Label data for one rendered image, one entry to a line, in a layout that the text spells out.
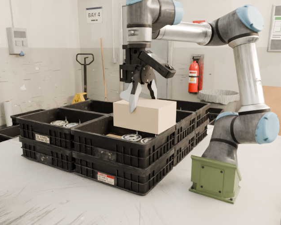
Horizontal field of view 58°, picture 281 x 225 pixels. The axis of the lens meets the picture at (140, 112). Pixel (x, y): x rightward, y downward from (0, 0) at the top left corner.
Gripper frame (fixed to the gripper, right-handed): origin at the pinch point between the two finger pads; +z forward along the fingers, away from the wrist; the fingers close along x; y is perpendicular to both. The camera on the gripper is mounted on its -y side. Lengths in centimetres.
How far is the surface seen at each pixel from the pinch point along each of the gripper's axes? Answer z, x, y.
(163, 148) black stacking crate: 24.5, -28.4, 7.8
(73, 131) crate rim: 17.4, -9.3, 43.3
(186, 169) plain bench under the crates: 40, -44, 2
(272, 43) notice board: -27, -331, -2
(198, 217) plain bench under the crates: 39.9, -11.0, -15.6
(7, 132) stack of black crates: 53, -55, 178
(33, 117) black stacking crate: 18, -18, 85
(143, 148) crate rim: 18.3, -10.6, 7.0
